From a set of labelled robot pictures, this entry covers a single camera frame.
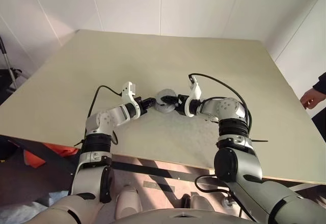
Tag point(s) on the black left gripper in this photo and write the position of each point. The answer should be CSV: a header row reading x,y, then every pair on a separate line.
x,y
143,105

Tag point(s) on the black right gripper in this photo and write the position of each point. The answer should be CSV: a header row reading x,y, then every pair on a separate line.
x,y
181,104

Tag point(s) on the grey round lid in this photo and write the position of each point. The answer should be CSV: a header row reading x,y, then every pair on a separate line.
x,y
165,93

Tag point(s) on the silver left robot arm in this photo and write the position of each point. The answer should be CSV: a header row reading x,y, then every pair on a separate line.
x,y
107,118

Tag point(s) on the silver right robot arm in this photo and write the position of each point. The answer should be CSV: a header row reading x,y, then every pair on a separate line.
x,y
229,108

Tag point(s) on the bystander's dark sleeved forearm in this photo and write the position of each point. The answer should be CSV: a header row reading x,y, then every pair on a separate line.
x,y
321,86

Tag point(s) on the bystander's bare hand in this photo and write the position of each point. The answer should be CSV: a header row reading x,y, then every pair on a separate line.
x,y
310,99

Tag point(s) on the dark rectangular floor plate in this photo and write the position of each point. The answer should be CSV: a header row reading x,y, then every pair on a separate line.
x,y
159,185

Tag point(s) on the pale left robot foot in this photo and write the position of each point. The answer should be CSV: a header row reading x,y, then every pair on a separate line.
x,y
128,199

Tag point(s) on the pale robot foot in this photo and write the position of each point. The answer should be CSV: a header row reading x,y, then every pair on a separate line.
x,y
128,199
203,202

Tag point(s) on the pale right robot foot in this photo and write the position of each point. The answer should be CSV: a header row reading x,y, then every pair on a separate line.
x,y
203,202

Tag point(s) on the grey robot torso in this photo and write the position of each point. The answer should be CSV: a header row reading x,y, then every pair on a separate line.
x,y
178,217

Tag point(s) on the orange cloth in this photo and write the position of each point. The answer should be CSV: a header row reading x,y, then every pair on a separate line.
x,y
34,160

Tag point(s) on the folded black metal trolley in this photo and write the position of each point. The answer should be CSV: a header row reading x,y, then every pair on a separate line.
x,y
10,77

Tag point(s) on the blue jeans leg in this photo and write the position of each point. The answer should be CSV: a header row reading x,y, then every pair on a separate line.
x,y
25,212

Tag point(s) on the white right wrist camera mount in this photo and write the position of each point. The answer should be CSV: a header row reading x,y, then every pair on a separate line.
x,y
196,91

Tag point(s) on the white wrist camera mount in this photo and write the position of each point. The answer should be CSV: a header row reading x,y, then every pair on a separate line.
x,y
127,87
196,91

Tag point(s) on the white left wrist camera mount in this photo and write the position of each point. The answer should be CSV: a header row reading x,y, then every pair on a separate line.
x,y
127,87

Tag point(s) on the black table frame crossbar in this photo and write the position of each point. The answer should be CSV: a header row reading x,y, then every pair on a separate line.
x,y
163,171

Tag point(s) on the black table frame side beam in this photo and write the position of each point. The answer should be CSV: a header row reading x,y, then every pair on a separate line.
x,y
43,155

